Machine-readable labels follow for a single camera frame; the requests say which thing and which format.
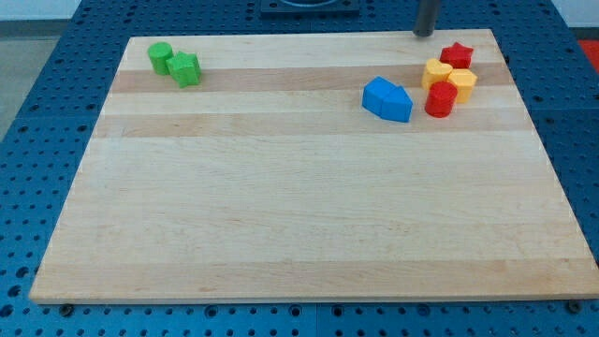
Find wooden board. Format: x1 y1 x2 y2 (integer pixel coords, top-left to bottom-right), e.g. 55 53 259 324
29 29 598 304

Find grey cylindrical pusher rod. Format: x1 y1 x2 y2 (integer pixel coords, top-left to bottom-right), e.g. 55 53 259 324
413 0 441 37

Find green cylinder block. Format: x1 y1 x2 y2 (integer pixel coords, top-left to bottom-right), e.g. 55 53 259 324
147 41 173 76

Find red star block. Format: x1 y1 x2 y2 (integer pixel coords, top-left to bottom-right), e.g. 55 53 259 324
439 42 475 68

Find yellow heart block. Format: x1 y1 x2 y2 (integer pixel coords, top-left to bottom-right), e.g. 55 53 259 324
421 58 453 90

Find yellow hexagon block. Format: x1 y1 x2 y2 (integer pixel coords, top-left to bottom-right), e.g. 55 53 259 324
447 68 477 103

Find blue pentagon block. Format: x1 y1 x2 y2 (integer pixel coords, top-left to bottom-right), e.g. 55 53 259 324
379 86 413 123

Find red cylinder block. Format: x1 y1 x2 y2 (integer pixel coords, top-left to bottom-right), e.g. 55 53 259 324
425 81 458 118

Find blue cube block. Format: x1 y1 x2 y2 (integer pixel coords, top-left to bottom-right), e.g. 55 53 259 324
361 77 397 116

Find green star block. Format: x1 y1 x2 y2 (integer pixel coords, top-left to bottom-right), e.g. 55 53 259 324
166 51 201 88

